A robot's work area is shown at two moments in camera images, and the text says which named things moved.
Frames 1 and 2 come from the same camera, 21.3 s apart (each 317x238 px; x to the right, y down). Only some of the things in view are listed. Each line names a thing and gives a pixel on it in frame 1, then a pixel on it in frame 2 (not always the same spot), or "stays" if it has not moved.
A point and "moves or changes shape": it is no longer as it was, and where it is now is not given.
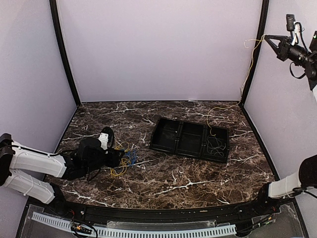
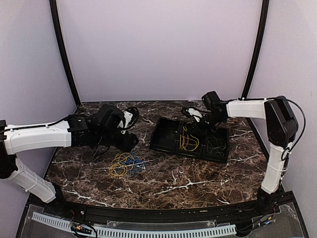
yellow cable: x=254 y=40 → x=188 y=142
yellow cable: x=125 y=162 moves or changes shape
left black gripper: x=114 y=160 → x=128 y=144
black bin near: x=165 y=136 stays
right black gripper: x=283 y=50 → x=200 y=128
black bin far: x=215 y=144 stays
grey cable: x=214 y=145 stays
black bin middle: x=191 y=139 stays
